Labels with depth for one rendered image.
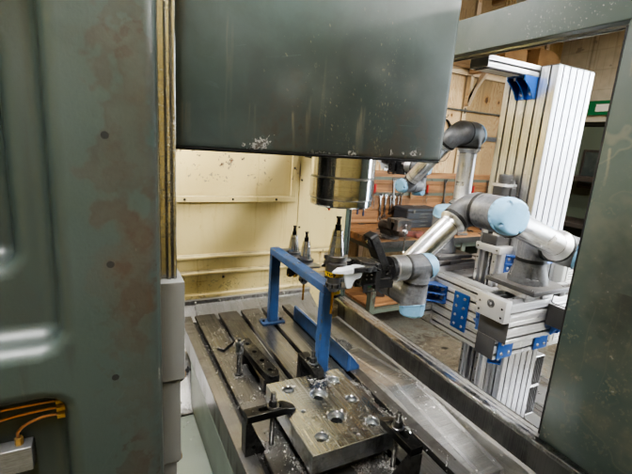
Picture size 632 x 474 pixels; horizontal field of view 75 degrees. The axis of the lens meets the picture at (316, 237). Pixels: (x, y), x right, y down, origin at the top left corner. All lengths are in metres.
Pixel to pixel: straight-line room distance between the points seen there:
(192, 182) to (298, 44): 1.19
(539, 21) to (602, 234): 0.66
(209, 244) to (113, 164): 1.49
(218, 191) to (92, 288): 1.44
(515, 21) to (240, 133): 1.05
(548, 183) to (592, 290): 0.82
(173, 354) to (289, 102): 0.50
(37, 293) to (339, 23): 0.69
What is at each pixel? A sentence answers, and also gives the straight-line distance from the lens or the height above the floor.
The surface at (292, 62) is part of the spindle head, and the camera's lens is 0.84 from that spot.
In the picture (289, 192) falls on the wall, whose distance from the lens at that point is 2.08.
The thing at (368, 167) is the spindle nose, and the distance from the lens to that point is 0.98.
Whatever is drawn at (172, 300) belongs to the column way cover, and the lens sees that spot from 0.71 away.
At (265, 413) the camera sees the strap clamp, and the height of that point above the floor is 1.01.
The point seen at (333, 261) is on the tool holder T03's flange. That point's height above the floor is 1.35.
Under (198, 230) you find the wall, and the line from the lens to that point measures 1.98.
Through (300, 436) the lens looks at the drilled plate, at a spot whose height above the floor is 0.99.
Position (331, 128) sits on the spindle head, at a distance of 0.87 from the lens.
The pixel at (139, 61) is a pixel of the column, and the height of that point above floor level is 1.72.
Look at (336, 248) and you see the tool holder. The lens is 1.05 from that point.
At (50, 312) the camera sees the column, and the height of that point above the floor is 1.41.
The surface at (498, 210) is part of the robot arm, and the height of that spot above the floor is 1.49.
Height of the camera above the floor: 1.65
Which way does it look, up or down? 13 degrees down
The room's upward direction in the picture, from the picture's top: 4 degrees clockwise
